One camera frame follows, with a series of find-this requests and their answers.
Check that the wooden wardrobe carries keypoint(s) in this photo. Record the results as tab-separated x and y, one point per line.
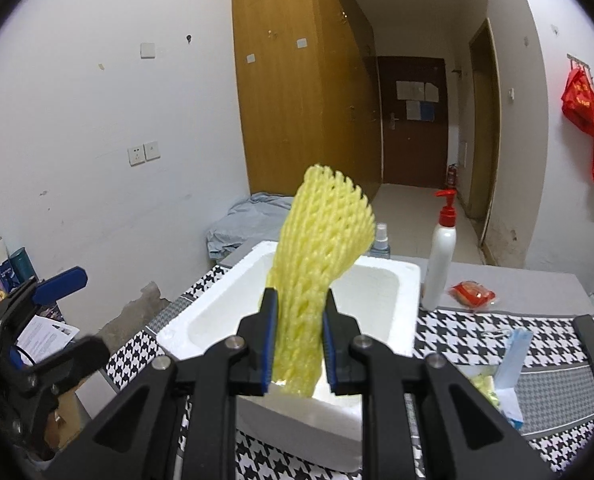
287	110

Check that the white blue packet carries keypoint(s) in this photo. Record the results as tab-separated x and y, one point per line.
509	407

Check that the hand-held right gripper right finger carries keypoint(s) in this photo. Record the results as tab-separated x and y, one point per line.
329	355

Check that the grey-blue crumpled cloth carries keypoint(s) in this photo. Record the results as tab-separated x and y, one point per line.
242	225

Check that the wall hook rack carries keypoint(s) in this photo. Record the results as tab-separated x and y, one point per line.
579	62

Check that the white paper notice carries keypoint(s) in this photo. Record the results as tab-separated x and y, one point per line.
417	91

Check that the white pump bottle red cap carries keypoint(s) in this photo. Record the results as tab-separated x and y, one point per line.
439	260

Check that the red snack packet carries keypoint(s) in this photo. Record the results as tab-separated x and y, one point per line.
472	294

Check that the white wall switch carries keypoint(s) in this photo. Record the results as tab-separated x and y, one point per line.
148	50
152	151

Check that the white wall socket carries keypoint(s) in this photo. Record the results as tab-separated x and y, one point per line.
136	155

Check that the brown cardboard box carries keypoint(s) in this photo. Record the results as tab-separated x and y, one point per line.
64	420

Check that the white styrofoam box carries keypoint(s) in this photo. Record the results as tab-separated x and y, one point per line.
377	300

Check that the dark brown entrance door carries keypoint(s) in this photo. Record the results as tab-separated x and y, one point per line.
412	152

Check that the red fire extinguisher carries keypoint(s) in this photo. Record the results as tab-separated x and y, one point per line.
452	177

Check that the blue spray bottle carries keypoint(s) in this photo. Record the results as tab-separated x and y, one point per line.
381	246

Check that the wooden side door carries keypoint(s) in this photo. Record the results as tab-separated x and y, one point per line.
484	135

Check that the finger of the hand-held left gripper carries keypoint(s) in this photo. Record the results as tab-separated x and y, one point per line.
72	357
59	282

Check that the blue paper notice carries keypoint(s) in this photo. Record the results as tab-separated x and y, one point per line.
420	111

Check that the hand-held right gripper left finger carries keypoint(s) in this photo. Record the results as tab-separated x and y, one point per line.
269	345

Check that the yellow foam fruit net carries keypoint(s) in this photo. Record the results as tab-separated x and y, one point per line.
322	230

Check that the houndstooth table mat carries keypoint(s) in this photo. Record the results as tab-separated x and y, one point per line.
457	332

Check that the teal canister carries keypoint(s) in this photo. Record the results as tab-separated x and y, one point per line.
22	265

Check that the yellow-green foam net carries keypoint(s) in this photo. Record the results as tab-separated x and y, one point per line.
483	385

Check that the printed paper sheet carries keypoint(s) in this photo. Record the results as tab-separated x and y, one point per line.
42	335

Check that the red hanging bag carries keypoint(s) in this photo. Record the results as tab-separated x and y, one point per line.
584	110

